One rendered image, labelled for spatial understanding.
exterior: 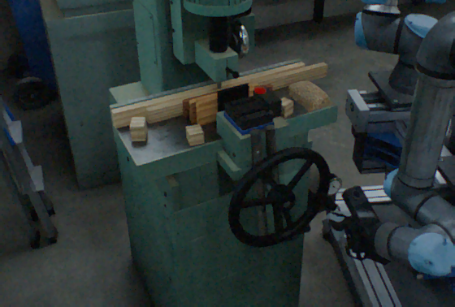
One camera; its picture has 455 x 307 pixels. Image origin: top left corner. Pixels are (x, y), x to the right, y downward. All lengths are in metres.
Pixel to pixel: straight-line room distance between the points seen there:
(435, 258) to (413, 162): 0.20
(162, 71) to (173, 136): 0.29
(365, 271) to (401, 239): 0.88
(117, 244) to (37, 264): 0.32
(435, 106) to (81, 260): 1.67
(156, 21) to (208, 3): 0.28
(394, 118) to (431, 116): 0.73
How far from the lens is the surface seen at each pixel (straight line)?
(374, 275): 1.97
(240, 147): 1.26
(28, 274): 2.36
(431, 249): 1.07
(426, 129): 1.10
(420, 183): 1.18
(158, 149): 1.32
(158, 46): 1.55
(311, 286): 2.19
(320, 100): 1.49
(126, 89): 1.80
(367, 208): 1.22
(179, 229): 1.46
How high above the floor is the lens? 1.68
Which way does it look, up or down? 31 degrees down
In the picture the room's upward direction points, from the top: straight up
